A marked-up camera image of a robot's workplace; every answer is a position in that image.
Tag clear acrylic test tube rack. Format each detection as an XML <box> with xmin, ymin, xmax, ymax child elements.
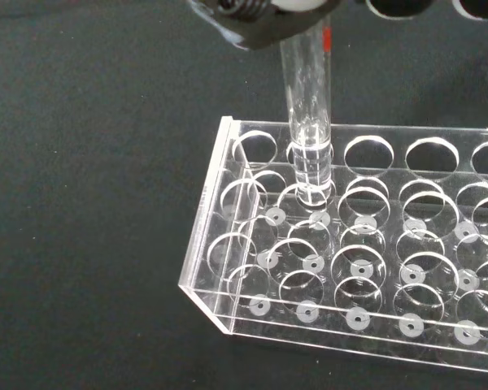
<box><xmin>177</xmin><ymin>115</ymin><xmax>488</xmax><ymax>375</ymax></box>

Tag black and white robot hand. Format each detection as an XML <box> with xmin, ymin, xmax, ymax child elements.
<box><xmin>189</xmin><ymin>0</ymin><xmax>488</xmax><ymax>51</ymax></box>

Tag black bench cloth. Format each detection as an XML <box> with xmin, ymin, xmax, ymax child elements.
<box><xmin>0</xmin><ymin>0</ymin><xmax>488</xmax><ymax>390</ymax></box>

